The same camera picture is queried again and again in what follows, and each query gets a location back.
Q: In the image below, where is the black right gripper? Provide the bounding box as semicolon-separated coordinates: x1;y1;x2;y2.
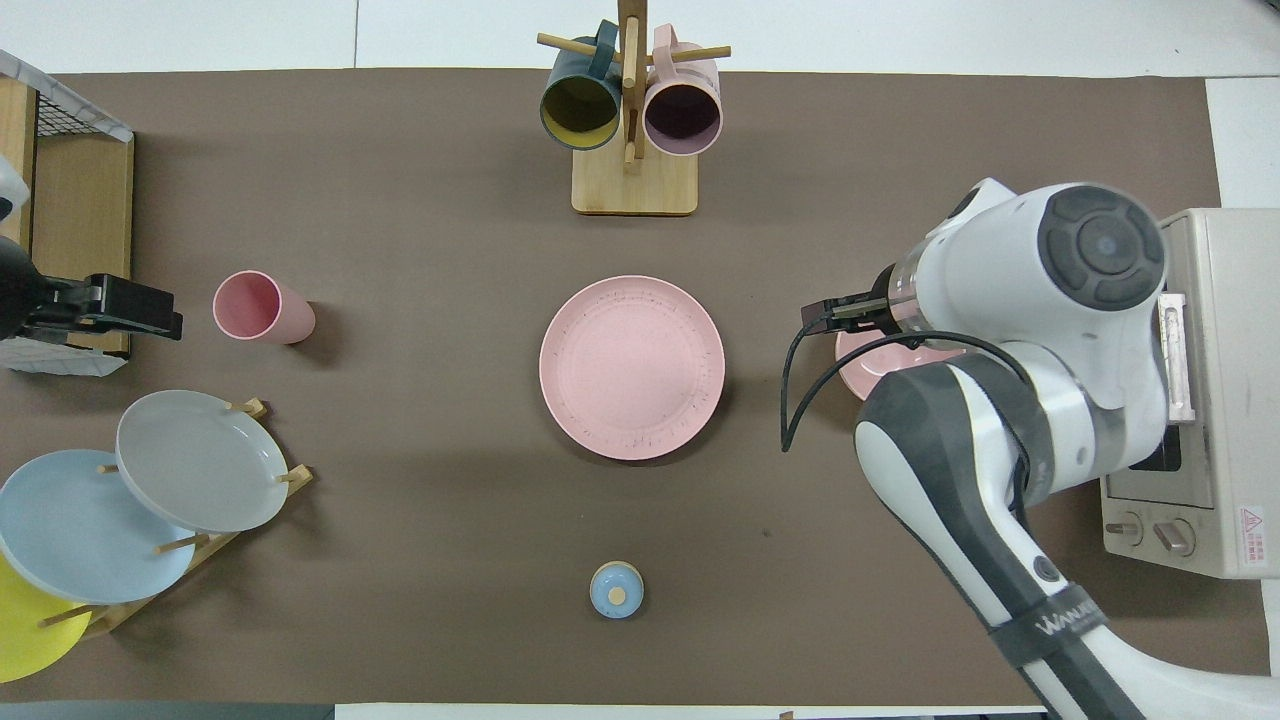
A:
800;265;896;336

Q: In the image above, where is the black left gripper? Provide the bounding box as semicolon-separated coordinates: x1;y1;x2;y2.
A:
25;273;184;342

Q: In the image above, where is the small pink bowl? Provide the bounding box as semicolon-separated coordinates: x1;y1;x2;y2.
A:
836;328;966;402

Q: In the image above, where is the pink plastic cup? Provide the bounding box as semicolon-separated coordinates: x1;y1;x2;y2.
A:
212;270;317;346

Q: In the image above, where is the wooden shelf unit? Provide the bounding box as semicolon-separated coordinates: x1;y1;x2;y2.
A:
0;78;136;359

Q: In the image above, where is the grey plate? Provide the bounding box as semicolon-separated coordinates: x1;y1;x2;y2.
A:
116;390;291;533

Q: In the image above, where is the large pink plate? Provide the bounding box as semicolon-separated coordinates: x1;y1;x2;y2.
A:
539;276;726;462

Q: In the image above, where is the light blue plate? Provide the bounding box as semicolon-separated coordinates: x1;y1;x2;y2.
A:
0;449;197;605

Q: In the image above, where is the wooden mug tree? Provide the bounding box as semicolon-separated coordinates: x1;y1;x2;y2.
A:
537;0;732;216

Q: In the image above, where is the wooden plate rack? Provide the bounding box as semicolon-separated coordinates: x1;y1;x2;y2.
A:
40;398;314;641

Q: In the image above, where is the pink mug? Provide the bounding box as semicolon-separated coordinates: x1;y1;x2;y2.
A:
643;25;723;157

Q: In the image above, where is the dark green mug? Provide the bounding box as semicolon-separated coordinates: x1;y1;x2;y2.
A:
540;20;623;151

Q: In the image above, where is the yellow plate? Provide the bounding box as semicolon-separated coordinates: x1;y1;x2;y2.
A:
0;555;93;684

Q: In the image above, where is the beige toaster oven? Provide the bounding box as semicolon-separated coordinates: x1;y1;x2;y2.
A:
1100;207;1280;579

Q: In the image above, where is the brown table mat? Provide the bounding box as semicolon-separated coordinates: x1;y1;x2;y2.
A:
0;68;1273;705

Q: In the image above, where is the wire basket white liner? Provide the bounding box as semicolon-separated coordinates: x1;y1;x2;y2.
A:
0;50;134;143
0;338;130;377

